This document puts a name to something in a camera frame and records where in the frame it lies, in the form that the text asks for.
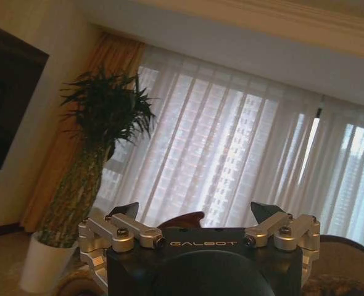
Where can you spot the dark wall-mounted television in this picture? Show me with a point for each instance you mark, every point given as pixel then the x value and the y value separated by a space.
pixel 6 98

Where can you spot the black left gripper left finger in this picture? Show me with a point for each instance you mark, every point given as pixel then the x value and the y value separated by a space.
pixel 120 228

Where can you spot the tall green potted plant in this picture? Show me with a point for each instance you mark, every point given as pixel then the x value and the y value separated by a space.
pixel 89 148

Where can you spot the white sheer curtain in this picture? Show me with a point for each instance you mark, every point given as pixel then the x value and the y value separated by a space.
pixel 237 154

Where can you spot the white plant pot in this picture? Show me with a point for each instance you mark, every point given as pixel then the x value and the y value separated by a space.
pixel 46 265

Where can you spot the yellow drape curtain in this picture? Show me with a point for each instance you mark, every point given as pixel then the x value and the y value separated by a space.
pixel 86 123

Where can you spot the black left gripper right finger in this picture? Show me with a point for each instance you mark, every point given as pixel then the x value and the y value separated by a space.
pixel 280 229

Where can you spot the brown carved wooden ornament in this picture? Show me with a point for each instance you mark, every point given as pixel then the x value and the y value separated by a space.
pixel 185 219

